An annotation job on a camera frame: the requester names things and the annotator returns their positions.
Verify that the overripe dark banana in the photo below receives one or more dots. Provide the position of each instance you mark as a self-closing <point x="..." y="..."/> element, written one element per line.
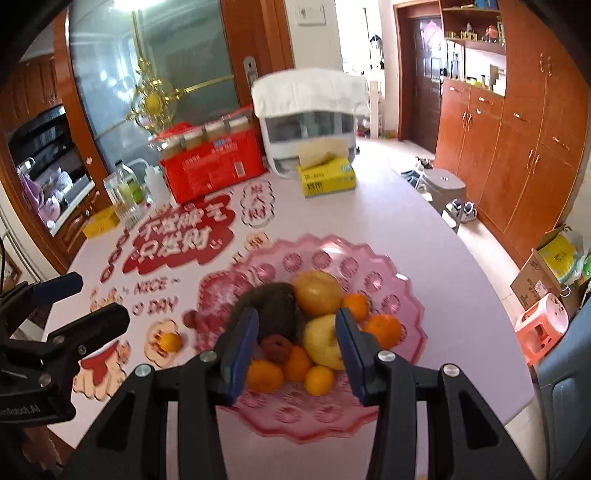
<point x="276" y="305"/>

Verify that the white squeeze bottle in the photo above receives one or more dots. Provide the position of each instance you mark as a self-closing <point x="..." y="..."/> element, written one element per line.
<point x="153" y="181"/>

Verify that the wooden wall cabinet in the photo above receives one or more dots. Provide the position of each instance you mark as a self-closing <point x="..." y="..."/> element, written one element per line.
<point x="520" y="154"/>

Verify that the yellow speckled pear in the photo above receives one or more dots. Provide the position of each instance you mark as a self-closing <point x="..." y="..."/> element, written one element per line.
<point x="317" y="293"/>

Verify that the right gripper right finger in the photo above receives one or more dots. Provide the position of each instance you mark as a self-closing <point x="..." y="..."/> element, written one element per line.
<point x="466" y="440"/>

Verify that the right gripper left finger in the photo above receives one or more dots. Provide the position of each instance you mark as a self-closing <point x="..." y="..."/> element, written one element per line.
<point x="128" y="438"/>

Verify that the white countertop appliance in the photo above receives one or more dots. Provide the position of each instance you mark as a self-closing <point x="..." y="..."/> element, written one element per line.
<point x="283" y="135"/>

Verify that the red drink bottle pack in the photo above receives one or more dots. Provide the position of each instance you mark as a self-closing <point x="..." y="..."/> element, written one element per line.
<point x="200" y="159"/>

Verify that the pink plastic fruit bowl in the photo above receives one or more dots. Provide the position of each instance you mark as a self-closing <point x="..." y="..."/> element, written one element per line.
<point x="299" y="388"/>

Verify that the pink plastic stool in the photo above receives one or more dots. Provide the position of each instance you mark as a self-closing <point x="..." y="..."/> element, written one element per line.
<point x="541" y="327"/>

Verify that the yellow cardboard box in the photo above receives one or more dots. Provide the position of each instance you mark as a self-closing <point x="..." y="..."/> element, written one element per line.
<point x="101" y="222"/>

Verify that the clear bottle green label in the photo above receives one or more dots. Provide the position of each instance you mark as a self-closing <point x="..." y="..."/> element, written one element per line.
<point x="129" y="187"/>

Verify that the gold door ornament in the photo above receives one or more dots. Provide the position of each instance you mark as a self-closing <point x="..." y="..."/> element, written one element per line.
<point x="172" y="61"/>

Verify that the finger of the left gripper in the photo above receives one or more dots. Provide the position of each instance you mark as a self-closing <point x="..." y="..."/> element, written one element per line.
<point x="19" y="302"/>
<point x="74" y="341"/>

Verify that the grey plastic stool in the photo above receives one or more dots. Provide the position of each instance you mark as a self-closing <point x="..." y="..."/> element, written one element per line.
<point x="447" y="191"/>

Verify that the glass jar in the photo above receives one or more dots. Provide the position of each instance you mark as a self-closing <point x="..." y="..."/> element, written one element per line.
<point x="129" y="214"/>

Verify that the white cloth on appliance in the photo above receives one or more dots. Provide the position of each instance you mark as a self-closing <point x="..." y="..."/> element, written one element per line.
<point x="295" y="91"/>

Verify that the orange mandarin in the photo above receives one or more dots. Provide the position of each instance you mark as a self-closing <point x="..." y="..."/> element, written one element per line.
<point x="170" y="342"/>
<point x="319" y="381"/>
<point x="358" y="305"/>
<point x="264" y="377"/>
<point x="386" y="329"/>
<point x="297" y="365"/>

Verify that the yellow tissue box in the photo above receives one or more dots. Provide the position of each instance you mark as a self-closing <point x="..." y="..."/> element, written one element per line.
<point x="324" y="167"/>

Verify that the festive printed table mat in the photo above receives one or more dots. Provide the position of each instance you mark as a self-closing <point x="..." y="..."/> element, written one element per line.
<point x="177" y="258"/>

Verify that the orange mandarin on table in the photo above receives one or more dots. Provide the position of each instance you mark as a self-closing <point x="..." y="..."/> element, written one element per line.
<point x="170" y="342"/>

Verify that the red yellow apple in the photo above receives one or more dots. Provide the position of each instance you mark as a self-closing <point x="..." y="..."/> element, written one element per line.
<point x="321" y="343"/>

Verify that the cardboard box on floor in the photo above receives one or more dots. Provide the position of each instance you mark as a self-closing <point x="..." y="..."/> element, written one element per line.
<point x="558" y="265"/>

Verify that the small red plum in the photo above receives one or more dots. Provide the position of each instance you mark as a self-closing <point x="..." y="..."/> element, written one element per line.
<point x="190" y="319"/>
<point x="276" y="348"/>

